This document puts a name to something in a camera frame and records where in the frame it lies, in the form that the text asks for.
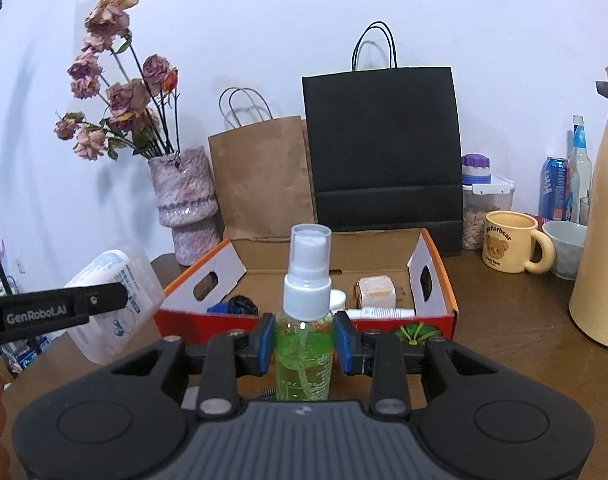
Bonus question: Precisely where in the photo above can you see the beige square box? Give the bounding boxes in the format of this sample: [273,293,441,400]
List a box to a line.
[354,275,399,311]

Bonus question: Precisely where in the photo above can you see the cream thermos pitcher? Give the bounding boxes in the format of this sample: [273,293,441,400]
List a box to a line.
[568,63,608,351]

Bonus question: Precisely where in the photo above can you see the brown paper bag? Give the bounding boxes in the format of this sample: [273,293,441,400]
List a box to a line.
[207,87,317,241]

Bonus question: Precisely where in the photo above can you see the white wet wipes packet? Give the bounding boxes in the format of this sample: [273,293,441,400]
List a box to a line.
[64,244,165,365]

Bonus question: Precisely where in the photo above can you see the orange cardboard box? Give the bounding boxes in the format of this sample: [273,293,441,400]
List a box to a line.
[154,227,458,346]

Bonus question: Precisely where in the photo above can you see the green spray bottle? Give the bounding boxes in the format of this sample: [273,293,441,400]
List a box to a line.
[274,224,335,402]

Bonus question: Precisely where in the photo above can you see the blue and white packets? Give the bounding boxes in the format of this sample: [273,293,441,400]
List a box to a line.
[0,335,51,377]

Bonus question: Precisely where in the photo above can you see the pink mottled ceramic vase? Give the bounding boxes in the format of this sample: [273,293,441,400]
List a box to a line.
[148,146,222,267]

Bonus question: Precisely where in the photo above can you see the white tube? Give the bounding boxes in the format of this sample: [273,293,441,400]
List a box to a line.
[345,306,417,319]

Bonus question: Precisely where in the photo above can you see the blue soda can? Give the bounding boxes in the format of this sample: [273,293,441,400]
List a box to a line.
[538,156,570,222]

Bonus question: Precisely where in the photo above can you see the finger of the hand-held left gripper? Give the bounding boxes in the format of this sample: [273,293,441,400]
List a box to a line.
[64,282,128,318]

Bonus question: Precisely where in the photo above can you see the purple lidded jar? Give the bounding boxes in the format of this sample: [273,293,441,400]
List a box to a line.
[461,154,492,186]

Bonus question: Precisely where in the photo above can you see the clear plastic food container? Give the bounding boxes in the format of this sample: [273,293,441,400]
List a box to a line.
[461,174,515,252]

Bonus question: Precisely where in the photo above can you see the clear glass bottle blue label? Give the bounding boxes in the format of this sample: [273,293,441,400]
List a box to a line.
[566,115,593,225]

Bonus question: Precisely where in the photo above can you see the yellow bear mug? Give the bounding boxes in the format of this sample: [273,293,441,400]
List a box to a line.
[482,210,556,275]

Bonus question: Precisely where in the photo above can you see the white ceramic cup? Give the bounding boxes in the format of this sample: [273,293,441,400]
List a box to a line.
[542,221,588,281]

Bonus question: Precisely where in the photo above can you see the green striped toy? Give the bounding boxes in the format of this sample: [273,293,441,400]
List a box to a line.
[394,323,442,347]

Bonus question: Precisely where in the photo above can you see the dried pink rose bouquet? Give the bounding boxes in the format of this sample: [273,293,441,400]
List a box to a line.
[53,0,179,161]

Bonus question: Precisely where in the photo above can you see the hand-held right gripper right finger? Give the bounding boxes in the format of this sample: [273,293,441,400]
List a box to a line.
[335,310,502,419]

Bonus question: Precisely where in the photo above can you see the black paper bag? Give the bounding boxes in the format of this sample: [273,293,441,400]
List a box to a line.
[302,21,464,258]

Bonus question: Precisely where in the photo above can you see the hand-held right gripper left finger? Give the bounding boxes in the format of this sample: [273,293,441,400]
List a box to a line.
[109,312,277,420]

